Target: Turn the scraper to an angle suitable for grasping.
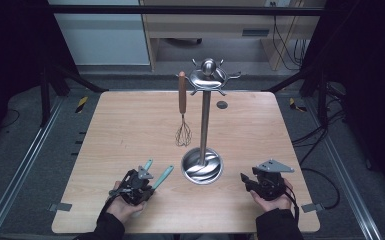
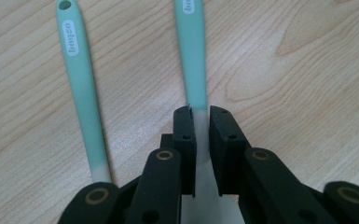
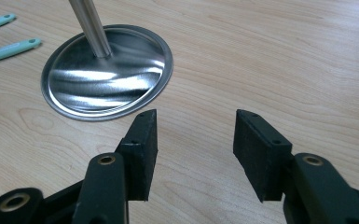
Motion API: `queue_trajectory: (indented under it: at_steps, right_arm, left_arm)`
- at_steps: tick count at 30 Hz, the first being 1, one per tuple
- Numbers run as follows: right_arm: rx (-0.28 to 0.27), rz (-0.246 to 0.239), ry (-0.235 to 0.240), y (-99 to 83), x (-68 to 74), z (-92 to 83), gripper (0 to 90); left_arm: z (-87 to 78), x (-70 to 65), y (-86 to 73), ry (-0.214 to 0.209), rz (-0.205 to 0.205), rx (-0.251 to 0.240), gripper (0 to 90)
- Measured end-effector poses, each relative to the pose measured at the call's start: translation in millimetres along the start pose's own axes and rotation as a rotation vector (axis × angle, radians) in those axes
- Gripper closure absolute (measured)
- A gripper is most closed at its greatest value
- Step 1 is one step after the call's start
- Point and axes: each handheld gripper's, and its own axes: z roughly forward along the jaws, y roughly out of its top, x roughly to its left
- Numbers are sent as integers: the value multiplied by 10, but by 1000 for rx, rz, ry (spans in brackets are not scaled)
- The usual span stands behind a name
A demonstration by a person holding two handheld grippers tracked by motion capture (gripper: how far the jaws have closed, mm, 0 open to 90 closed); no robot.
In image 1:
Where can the yellow black floor tape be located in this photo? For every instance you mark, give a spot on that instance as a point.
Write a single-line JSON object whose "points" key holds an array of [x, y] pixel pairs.
{"points": [[82, 104], [295, 105]]}

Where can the white cabinet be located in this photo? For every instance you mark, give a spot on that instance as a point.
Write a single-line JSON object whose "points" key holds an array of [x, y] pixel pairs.
{"points": [[103, 40]]}

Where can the black horizontal frame bar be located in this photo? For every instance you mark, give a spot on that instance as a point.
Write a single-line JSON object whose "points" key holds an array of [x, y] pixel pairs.
{"points": [[180, 10]]}

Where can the round dark table grommet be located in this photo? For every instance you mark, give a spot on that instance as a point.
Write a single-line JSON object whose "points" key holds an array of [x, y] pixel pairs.
{"points": [[222, 105]]}

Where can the grey metal table bracket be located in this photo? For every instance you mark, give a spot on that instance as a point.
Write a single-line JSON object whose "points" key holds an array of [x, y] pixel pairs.
{"points": [[60, 207], [313, 207]]}

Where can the metal floor rail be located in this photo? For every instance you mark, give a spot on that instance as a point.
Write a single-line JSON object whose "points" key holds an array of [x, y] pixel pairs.
{"points": [[16, 173], [343, 173]]}

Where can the person's right hand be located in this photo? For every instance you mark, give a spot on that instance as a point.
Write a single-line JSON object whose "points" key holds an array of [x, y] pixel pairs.
{"points": [[275, 204]]}

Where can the person's left hand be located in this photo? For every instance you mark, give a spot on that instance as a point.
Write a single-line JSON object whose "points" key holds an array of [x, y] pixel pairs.
{"points": [[123, 210]]}

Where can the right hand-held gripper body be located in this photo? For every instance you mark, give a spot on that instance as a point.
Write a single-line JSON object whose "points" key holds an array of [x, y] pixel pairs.
{"points": [[271, 183]]}

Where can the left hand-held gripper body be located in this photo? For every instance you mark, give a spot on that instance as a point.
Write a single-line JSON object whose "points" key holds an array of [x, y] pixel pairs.
{"points": [[136, 190]]}

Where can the steel utensil stand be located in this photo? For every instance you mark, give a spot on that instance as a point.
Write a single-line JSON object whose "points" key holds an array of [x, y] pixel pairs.
{"points": [[205, 126]]}

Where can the black metal stand leg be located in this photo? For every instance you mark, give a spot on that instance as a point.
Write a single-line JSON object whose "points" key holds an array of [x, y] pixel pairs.
{"points": [[321, 100], [45, 100]]}

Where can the dark curtain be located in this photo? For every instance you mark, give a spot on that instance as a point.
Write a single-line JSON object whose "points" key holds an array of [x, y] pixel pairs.
{"points": [[373, 83], [10, 66]]}

